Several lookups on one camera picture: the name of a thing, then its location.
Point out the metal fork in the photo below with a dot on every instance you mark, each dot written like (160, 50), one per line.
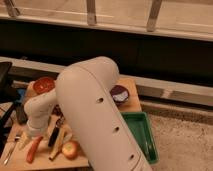
(8, 156)

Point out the black-handled knife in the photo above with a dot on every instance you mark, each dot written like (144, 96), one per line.
(55, 131)

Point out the red bowl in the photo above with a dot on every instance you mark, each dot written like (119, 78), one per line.
(43, 85)

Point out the dark purple bowl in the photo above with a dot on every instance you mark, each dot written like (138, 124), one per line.
(120, 94)

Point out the apple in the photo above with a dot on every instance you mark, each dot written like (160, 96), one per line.
(70, 149)

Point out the bunch of dark grapes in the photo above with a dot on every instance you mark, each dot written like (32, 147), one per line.
(57, 111)

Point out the banana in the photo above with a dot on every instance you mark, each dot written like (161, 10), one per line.
(62, 137)

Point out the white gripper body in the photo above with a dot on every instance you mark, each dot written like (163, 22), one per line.
(24, 140)

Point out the green plastic tray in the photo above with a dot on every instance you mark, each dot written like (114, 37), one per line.
(139, 124)

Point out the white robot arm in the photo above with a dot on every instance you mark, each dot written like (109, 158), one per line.
(82, 92)

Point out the long red pepper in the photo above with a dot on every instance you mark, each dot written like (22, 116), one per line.
(32, 151)

